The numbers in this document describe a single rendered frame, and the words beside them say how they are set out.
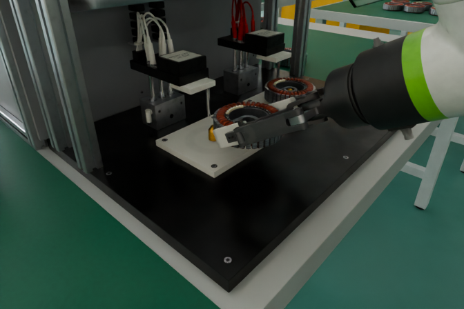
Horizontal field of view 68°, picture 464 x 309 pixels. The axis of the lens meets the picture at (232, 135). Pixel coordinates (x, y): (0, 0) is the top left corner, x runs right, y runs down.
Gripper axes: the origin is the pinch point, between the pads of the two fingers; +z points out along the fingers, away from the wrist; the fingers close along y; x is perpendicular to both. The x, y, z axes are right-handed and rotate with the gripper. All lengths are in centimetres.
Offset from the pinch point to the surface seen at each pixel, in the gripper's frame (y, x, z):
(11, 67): -22.0, 23.2, 26.2
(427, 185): 114, -65, 26
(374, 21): 157, 13, 44
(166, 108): -1.2, 7.5, 19.4
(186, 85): -2.5, 9.6, 8.9
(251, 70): 25.1, 9.0, 19.0
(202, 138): -1.3, -0.1, 11.8
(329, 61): 67, 4, 24
